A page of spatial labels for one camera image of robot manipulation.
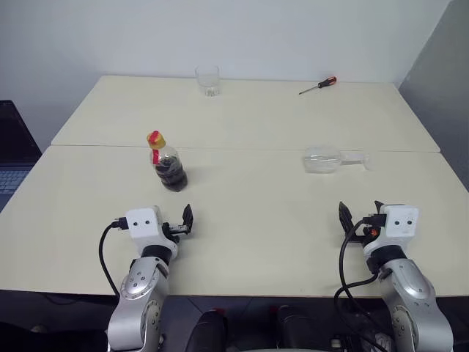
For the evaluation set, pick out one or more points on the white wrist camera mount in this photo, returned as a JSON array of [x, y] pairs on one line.
[[401, 223], [143, 225]]

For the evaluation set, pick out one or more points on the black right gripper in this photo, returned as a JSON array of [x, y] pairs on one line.
[[373, 220]]

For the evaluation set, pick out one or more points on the clear glass tumbler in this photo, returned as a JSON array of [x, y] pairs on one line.
[[208, 78]]

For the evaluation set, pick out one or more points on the grey partition panel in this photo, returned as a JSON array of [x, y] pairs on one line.
[[439, 91]]

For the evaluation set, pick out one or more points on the dark laptop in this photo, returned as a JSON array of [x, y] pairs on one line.
[[12, 154]]

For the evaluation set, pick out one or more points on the yellow and red bottle cap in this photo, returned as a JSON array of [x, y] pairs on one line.
[[155, 138]]

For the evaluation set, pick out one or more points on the clear empty plastic bottle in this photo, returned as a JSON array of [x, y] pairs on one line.
[[320, 161]]

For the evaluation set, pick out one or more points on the dark rounded shape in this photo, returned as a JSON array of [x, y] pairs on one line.
[[207, 331]]

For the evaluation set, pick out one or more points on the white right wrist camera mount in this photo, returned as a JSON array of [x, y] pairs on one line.
[[401, 223]]

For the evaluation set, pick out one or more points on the red and black screwdriver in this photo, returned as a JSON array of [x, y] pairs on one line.
[[327, 82]]

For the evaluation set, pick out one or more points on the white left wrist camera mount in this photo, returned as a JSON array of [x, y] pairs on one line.
[[143, 225]]

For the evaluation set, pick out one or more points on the dark soda bottle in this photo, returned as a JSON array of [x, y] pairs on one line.
[[171, 176]]

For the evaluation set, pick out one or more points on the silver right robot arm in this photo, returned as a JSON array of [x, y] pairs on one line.
[[410, 289]]

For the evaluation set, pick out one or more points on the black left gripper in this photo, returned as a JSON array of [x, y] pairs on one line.
[[176, 229]]

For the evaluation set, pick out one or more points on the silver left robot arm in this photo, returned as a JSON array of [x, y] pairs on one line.
[[136, 293]]

